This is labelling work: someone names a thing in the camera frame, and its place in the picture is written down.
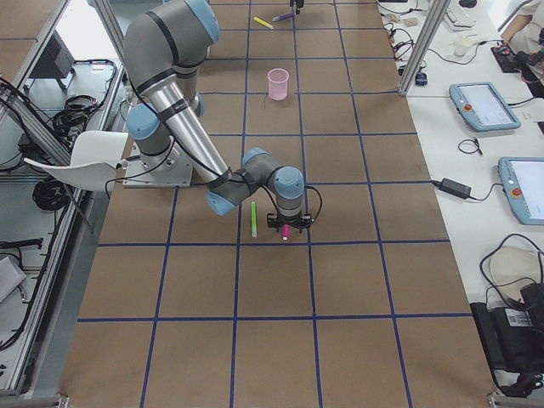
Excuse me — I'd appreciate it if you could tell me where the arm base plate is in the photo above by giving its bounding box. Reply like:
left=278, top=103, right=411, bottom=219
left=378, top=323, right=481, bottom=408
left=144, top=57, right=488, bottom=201
left=122, top=140, right=193, bottom=188

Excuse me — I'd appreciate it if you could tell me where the pink marker pen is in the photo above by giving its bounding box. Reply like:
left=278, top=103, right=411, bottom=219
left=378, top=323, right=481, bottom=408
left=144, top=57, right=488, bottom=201
left=281, top=224, right=290, bottom=241

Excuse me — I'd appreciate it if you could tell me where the green marker pen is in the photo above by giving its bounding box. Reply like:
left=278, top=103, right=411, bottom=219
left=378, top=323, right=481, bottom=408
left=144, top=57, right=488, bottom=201
left=250, top=201, right=258, bottom=238

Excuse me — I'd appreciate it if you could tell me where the white chair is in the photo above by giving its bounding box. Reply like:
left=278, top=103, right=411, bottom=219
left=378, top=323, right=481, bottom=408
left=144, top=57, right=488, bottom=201
left=24, top=130, right=128, bottom=193

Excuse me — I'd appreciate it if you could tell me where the purple marker pen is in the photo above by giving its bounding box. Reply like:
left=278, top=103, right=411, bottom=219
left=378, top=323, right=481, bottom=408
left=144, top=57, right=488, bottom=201
left=273, top=12, right=295, bottom=22

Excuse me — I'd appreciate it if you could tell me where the small black cable loop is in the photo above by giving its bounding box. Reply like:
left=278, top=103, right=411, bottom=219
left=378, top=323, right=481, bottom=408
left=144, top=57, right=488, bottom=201
left=457, top=137, right=484, bottom=156

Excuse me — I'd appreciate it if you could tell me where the pink mesh cup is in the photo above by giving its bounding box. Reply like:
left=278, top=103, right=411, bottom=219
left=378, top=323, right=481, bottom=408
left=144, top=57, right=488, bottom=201
left=267, top=68, right=290, bottom=101

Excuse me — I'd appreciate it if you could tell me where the aluminium frame post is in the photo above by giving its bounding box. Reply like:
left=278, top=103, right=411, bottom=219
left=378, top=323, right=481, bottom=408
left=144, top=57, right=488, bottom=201
left=398, top=0, right=451, bottom=96

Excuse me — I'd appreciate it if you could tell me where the far teach pendant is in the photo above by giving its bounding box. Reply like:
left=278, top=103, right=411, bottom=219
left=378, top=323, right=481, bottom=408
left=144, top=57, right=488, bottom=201
left=449, top=82, right=521, bottom=132

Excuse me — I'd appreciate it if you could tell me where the near teach pendant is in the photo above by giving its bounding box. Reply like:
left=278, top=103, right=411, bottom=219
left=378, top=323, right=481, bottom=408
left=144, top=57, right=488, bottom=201
left=498, top=156, right=543, bottom=225

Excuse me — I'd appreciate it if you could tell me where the black power adapter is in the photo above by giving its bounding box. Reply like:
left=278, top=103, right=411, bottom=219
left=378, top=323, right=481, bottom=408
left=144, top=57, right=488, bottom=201
left=430, top=178, right=502, bottom=201

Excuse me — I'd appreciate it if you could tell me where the yellow marker pen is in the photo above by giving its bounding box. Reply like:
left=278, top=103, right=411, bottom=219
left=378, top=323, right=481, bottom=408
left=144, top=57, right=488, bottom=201
left=253, top=16, right=274, bottom=30

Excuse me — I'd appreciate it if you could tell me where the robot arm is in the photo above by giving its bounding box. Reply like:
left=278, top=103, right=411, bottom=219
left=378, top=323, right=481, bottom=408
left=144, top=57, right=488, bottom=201
left=123, top=1, right=315, bottom=230

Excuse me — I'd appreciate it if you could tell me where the person in white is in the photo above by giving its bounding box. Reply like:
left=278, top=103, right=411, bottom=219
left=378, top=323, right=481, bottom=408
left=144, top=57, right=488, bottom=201
left=501, top=0, right=543, bottom=57

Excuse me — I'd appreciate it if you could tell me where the teach pendant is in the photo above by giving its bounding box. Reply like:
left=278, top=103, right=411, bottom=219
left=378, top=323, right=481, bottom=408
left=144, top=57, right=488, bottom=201
left=498, top=156, right=543, bottom=225
left=449, top=82, right=521, bottom=132

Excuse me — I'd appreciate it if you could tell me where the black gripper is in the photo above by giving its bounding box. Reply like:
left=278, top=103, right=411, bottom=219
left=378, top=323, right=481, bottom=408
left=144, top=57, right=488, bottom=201
left=266, top=212, right=314, bottom=232
left=289, top=0, right=304, bottom=9

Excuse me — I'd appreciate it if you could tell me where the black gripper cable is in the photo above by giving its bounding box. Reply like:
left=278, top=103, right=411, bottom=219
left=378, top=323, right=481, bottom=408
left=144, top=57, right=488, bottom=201
left=303, top=184, right=324, bottom=222

